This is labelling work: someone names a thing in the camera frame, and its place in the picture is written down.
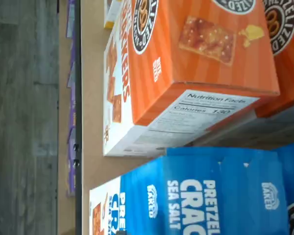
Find black metal shelf frame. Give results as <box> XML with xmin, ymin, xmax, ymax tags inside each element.
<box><xmin>74</xmin><ymin>0</ymin><xmax>83</xmax><ymax>235</ymax></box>

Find purple Annie's box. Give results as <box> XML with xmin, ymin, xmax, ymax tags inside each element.
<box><xmin>67</xmin><ymin>97</ymin><xmax>76</xmax><ymax>128</ymax></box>
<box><xmin>66</xmin><ymin>132</ymin><xmax>76</xmax><ymax>199</ymax></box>
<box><xmin>67</xmin><ymin>61</ymin><xmax>76</xmax><ymax>88</ymax></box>
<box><xmin>67</xmin><ymin>0</ymin><xmax>76</xmax><ymax>39</ymax></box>

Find orange cheddar pretzel crackers box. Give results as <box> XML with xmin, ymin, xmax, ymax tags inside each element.
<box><xmin>102</xmin><ymin>0</ymin><xmax>281</xmax><ymax>157</ymax></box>
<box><xmin>254</xmin><ymin>0</ymin><xmax>294</xmax><ymax>118</ymax></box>

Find Simple Mills almond bars box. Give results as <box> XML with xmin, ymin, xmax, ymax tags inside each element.
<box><xmin>103</xmin><ymin>0</ymin><xmax>123</xmax><ymax>30</ymax></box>

